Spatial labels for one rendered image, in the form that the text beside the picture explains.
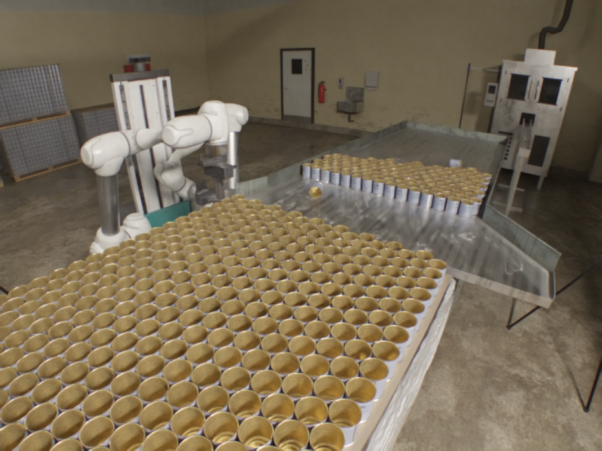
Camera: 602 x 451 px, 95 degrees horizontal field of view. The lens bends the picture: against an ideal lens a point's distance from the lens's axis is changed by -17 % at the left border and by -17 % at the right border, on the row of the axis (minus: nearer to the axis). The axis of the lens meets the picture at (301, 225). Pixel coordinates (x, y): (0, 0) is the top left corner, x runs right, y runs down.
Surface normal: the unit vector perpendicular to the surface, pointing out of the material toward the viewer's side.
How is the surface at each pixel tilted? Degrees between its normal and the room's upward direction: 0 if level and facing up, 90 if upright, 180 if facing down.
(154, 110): 90
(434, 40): 90
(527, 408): 0
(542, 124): 90
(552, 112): 90
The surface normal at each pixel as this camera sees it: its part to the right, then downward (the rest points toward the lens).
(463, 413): 0.00, -0.88
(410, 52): -0.58, 0.38
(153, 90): 0.72, 0.33
